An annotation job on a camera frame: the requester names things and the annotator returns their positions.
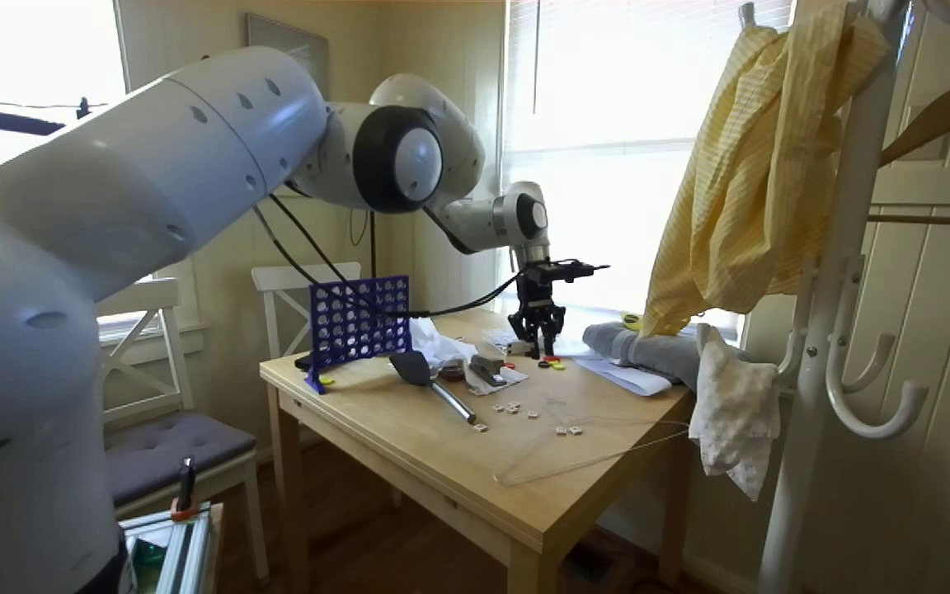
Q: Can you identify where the light wooden table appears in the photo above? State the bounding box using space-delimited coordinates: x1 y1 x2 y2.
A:
256 310 699 594

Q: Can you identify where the grey seat cushion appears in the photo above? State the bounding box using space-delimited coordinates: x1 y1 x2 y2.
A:
98 408 256 507

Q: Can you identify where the grey framed wall picture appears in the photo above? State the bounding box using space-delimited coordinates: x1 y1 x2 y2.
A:
236 11 332 73

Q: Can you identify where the white plain chair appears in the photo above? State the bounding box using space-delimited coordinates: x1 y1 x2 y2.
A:
251 261 367 360

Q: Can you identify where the yellow shirt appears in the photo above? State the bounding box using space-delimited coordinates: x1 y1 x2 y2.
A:
640 0 897 339

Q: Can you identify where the cream panelled door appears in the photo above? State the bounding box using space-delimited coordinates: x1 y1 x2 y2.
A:
869 0 950 594

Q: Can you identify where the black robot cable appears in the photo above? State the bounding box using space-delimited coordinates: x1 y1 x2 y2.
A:
246 190 530 322

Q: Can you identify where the white plastic bag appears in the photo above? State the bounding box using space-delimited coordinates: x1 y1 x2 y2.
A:
405 315 530 397

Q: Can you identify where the black floor lamp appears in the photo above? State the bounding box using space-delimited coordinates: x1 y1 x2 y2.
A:
363 212 383 281

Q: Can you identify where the white cross-back chair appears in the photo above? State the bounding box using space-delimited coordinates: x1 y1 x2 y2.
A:
84 273 272 587

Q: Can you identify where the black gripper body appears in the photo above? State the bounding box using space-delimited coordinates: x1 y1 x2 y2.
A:
508 261 568 332

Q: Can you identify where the white wire hanger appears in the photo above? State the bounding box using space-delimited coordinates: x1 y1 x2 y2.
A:
495 355 694 493

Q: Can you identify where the grey folded towel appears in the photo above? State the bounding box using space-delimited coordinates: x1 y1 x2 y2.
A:
581 318 719 389

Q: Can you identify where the white hanging cloth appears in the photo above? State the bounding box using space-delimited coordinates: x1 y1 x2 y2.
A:
687 322 781 505

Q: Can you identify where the white framed box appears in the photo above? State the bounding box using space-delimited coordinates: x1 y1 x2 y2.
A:
114 499 225 594

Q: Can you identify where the grey stapler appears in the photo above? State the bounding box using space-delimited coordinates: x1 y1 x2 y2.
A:
467 354 510 386

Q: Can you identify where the narrow white window blind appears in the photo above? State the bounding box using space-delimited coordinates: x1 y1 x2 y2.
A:
0 0 133 190

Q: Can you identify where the blue connect four grid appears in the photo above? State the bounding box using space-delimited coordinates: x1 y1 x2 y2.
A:
305 273 417 397

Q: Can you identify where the black marker red collar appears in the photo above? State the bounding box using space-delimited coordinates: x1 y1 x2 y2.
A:
172 457 200 527

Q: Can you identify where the white paper sheet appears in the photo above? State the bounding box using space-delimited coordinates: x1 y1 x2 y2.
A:
572 349 675 402

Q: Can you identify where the white coat rack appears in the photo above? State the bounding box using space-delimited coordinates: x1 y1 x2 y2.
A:
733 0 950 594

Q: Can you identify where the wide white window blind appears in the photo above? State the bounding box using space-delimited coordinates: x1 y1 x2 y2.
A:
497 0 799 322

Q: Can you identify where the black spatula metal handle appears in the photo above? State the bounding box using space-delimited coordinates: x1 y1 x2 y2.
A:
386 345 483 429

